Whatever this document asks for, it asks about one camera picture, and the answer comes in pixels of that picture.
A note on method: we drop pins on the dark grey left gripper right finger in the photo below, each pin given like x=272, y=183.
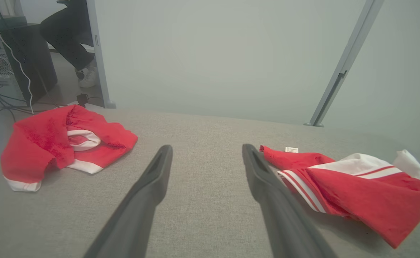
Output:
x=285, y=229

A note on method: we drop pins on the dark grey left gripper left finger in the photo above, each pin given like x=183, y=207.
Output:
x=134, y=222

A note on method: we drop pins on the red shorts with white trim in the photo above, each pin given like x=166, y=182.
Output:
x=38, y=143

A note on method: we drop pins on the red and white basketball jersey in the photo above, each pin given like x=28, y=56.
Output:
x=375, y=200

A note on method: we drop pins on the person leg in black trousers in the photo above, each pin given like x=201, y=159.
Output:
x=68, y=32

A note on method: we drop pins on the black desktop computer tower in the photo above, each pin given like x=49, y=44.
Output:
x=30, y=61

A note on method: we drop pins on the grey metal door frame post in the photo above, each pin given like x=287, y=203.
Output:
x=100, y=71

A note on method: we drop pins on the black power adapter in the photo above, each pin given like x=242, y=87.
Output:
x=82, y=99

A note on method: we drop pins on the white sneaker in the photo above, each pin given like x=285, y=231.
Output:
x=88, y=78

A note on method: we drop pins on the dark green desk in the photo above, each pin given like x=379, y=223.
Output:
x=2, y=23

